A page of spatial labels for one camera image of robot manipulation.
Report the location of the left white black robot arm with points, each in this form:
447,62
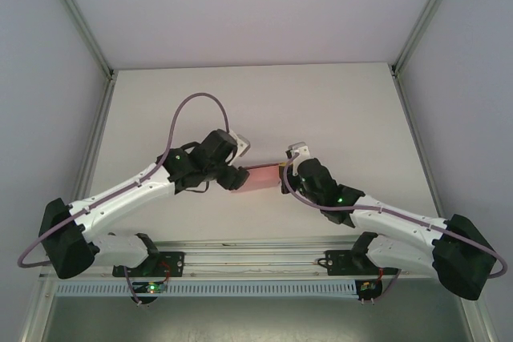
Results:
120,194

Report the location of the aluminium corner post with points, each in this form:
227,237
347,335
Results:
428,13
77,13

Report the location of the grey metal panel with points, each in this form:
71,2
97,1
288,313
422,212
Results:
256,322

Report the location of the aluminium mounting rail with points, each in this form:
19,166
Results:
256,256

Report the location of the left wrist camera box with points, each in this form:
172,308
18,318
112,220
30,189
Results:
242,146

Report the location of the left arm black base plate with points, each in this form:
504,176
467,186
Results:
172,264

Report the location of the aluminium side rail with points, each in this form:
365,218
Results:
90,158
409,117

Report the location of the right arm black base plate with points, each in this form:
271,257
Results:
340,264

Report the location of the pink paper box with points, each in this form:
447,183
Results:
260,178

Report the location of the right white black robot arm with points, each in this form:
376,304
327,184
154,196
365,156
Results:
401,220

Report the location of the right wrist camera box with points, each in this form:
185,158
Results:
298,150

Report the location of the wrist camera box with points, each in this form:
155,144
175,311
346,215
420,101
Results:
242,146
298,150

